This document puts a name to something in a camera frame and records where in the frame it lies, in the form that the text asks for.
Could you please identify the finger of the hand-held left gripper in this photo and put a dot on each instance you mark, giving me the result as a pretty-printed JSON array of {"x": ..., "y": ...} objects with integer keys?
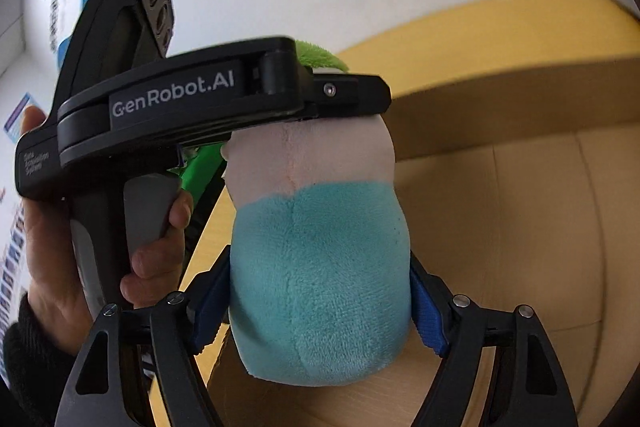
[{"x": 345, "y": 92}]

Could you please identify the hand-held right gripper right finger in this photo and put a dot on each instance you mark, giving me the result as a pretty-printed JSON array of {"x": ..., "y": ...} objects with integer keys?
[{"x": 429, "y": 312}]

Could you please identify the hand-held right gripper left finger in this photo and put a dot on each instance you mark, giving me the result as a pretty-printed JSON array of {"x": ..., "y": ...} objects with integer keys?
[{"x": 212, "y": 307}]

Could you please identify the teal and pink plush toy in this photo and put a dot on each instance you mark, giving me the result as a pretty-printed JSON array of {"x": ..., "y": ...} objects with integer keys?
[{"x": 320, "y": 257}]

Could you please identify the brown cardboard box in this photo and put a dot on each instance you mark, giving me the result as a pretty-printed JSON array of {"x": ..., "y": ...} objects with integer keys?
[{"x": 525, "y": 207}]

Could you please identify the person's left forearm black sleeve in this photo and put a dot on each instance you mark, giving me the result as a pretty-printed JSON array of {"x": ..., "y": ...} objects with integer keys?
[{"x": 35, "y": 357}]

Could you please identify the person's left hand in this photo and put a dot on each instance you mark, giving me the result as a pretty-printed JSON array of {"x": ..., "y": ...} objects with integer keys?
[{"x": 55, "y": 277}]

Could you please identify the green curved rail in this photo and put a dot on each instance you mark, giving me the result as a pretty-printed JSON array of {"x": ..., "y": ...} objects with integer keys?
[{"x": 200, "y": 172}]

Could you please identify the small blue-framed wall poster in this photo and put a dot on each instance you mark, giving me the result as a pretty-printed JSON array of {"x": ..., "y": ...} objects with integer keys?
[{"x": 17, "y": 114}]

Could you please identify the wall strip of small pictures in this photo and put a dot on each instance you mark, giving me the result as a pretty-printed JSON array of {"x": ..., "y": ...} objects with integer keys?
[{"x": 10, "y": 257}]

